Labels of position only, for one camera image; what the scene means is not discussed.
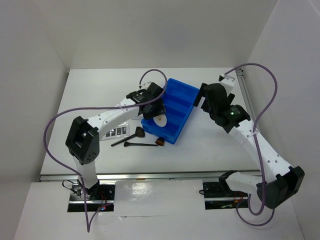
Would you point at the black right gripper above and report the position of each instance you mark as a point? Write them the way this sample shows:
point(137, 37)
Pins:
point(201, 93)

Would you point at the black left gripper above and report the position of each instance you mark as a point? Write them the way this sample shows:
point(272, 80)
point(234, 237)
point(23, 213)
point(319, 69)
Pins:
point(160, 109)

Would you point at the white oval makeup sponge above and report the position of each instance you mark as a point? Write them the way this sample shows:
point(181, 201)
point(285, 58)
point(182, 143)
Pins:
point(160, 120)

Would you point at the black fan makeup brush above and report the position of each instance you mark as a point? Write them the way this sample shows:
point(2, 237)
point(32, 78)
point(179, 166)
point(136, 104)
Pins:
point(139, 132)

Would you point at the thin black makeup brush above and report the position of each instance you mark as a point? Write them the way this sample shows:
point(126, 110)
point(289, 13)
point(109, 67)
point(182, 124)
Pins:
point(128, 144)

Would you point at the short brown kabuki brush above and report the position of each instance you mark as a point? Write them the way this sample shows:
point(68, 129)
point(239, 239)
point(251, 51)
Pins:
point(160, 141)

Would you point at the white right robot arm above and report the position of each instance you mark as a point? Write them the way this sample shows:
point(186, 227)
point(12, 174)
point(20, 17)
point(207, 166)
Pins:
point(279, 180)

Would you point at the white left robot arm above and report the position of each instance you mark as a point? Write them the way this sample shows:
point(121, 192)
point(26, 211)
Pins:
point(83, 139)

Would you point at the blue divided plastic bin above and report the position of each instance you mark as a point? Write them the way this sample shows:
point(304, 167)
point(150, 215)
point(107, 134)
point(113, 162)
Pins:
point(178, 101)

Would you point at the hair pin card in plastic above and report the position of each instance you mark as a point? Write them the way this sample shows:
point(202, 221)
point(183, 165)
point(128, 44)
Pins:
point(121, 131)

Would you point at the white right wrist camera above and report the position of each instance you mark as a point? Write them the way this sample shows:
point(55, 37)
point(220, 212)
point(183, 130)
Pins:
point(227, 82)

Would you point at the front aluminium rail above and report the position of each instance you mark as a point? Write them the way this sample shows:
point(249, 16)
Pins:
point(140, 176)

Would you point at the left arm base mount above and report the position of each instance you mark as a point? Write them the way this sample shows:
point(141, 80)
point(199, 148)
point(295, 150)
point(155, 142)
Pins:
point(102, 199)

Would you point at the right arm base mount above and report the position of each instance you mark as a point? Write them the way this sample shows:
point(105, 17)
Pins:
point(215, 198)

